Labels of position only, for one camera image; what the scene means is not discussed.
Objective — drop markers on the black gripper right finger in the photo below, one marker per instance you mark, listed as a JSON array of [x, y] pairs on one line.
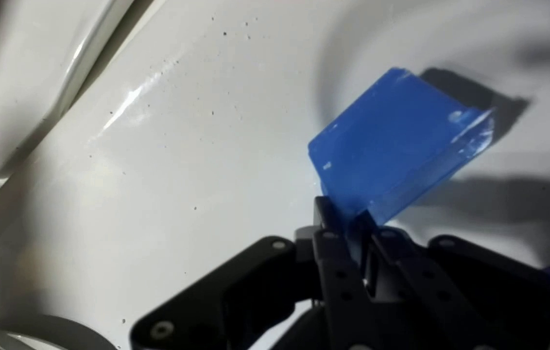
[[470, 304]]

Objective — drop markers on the blue plastic scoop cup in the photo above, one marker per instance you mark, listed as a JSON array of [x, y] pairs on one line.
[[392, 149]]

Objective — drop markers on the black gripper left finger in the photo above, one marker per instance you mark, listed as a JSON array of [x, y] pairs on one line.
[[242, 292]]

